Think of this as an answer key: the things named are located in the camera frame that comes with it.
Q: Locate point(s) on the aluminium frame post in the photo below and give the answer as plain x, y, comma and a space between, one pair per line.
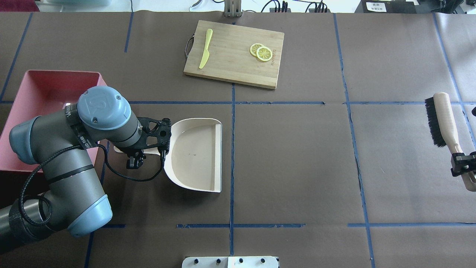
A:
233, 8

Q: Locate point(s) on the beige plastic dustpan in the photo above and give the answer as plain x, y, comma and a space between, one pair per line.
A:
194, 160

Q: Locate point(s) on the cream hand brush black bristles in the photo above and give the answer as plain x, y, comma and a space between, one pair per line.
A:
444, 132

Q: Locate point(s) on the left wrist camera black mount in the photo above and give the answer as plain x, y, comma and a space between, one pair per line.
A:
155, 134

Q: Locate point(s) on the pink plastic bin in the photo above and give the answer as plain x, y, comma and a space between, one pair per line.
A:
42, 92

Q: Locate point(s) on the bamboo cutting board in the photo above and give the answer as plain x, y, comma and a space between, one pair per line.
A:
230, 59

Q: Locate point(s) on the pink cloth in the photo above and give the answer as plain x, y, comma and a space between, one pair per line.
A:
18, 6

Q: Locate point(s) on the black power box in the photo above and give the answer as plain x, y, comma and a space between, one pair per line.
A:
386, 6

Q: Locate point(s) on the lemon slice upper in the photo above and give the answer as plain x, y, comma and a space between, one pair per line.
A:
254, 47

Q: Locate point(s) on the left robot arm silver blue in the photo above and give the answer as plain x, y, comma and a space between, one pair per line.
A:
58, 144

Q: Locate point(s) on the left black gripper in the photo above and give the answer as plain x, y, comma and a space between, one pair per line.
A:
131, 151

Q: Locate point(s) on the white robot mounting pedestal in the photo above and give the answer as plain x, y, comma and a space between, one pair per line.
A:
231, 262

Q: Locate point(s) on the lemon slice lower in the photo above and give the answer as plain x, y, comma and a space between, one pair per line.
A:
264, 54

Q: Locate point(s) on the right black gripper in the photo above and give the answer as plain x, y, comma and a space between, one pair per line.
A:
461, 164

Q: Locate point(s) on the lemon slice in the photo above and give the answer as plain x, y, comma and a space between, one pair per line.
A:
254, 47
264, 54

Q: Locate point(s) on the yellow plastic toy knife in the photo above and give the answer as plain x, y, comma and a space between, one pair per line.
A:
206, 53

